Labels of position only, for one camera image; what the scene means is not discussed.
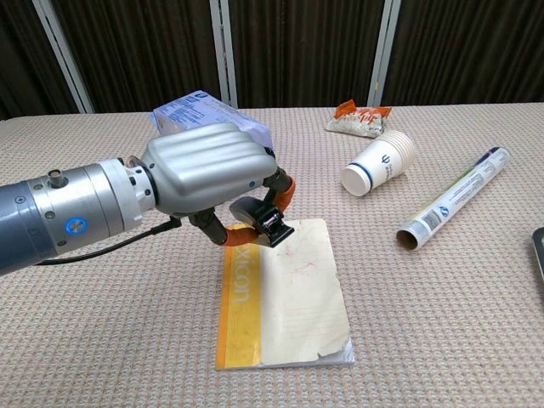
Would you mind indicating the small black stapler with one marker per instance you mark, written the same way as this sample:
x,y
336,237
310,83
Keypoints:
x,y
265,221

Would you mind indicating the stack of white paper cups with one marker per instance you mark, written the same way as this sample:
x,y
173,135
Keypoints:
x,y
378,166

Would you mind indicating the cling film roll tube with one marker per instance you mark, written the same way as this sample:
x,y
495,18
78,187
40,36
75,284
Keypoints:
x,y
455,195

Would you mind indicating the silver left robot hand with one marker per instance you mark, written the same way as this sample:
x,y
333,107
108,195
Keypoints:
x,y
204,166

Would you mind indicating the orange and white snack bag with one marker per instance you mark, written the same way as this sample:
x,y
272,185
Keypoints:
x,y
361,121

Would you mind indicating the black device at edge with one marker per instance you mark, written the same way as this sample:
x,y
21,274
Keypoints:
x,y
540,246

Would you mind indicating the grey metal partition post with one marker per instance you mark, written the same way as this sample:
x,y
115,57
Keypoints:
x,y
380,51
224,51
64,55

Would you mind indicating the yellow Lexicon notebook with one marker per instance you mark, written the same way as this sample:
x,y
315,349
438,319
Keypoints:
x,y
293,306

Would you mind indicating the blue plastic tissue pack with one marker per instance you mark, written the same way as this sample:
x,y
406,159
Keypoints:
x,y
200,110

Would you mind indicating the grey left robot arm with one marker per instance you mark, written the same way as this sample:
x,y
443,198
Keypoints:
x,y
64,208

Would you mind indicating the beige woven tablecloth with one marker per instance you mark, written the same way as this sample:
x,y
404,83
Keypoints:
x,y
85,340

